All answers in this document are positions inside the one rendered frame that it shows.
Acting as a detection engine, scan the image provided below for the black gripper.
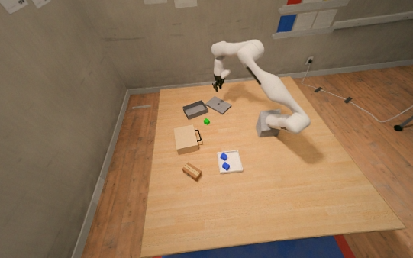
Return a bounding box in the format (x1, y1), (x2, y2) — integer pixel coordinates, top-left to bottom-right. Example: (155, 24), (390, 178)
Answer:
(212, 74), (225, 92)

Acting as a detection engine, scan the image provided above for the blue block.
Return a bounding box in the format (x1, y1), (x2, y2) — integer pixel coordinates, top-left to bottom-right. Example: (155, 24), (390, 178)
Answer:
(220, 153), (227, 161)
(222, 162), (230, 171)

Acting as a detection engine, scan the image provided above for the grey square panel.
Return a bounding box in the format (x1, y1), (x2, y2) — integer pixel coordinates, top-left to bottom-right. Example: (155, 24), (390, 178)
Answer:
(205, 96), (232, 114)

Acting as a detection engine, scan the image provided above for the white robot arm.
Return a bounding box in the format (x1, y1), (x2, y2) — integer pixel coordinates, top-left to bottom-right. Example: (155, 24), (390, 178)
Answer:
(211, 40), (311, 134)

